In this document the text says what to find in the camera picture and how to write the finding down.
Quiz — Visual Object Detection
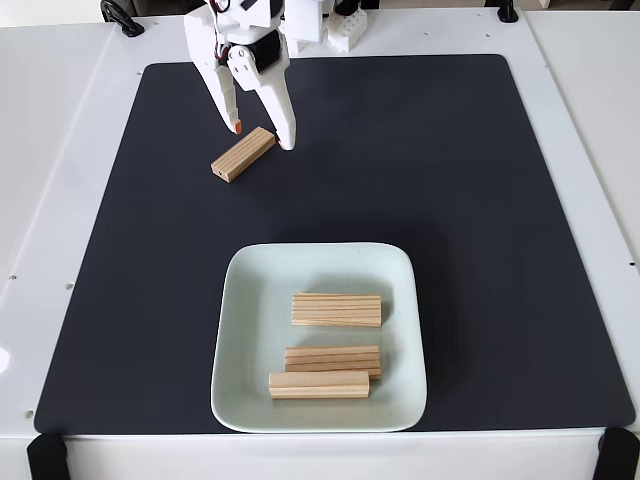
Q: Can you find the black table mat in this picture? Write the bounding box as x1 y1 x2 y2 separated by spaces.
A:
33 53 636 435

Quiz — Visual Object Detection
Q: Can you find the wooden block marked two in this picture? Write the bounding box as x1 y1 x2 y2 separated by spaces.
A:
268 370 372 401

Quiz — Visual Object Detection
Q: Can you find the pale green square plate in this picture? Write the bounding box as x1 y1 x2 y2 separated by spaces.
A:
209 242 429 434

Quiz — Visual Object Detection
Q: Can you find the grooved wooden block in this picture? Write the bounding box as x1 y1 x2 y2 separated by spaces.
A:
291 292 383 329
284 344 383 380
210 126 277 185

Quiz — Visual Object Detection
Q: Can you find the red black white servo cable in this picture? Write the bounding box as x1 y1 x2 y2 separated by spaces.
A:
207 0 232 66

